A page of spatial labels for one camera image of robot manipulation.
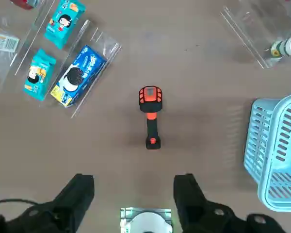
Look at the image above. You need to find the white yellow Franzzi cookie box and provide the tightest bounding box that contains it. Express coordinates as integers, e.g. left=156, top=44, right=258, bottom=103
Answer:
left=0, top=26, right=20, bottom=73

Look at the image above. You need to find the clear acrylic stepped shelf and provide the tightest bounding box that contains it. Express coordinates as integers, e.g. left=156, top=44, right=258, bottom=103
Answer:
left=0, top=0, right=122, bottom=119
left=220, top=0, right=291, bottom=70

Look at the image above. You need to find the teal snack packet red-dressed girl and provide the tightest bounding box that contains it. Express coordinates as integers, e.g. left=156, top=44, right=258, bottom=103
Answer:
left=44, top=0, right=86, bottom=50

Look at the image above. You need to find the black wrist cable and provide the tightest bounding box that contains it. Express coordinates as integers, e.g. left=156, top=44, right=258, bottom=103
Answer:
left=0, top=198, right=37, bottom=207

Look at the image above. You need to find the teal snack packet yellow print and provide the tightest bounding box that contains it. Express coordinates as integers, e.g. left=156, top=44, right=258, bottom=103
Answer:
left=23, top=48, right=57, bottom=102

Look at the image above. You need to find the blue Oreo cookie box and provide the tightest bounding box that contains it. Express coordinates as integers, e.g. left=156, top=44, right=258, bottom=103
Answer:
left=50, top=45, right=107, bottom=107

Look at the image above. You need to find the orange black barcode scanner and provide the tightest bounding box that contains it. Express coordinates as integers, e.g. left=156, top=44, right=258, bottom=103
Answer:
left=138, top=85, right=163, bottom=150

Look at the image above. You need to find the light blue shopping basket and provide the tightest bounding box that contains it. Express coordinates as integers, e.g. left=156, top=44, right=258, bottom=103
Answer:
left=243, top=93, right=291, bottom=213

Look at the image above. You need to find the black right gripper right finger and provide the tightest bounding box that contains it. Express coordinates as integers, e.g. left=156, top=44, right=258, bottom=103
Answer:
left=173, top=172, right=287, bottom=233

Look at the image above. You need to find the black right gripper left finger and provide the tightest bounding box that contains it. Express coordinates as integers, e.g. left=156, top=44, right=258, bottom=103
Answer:
left=0, top=173, right=96, bottom=233

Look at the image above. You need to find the red Coca-Cola bottle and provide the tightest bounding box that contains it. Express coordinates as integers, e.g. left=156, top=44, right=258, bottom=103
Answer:
left=9, top=0, right=38, bottom=10

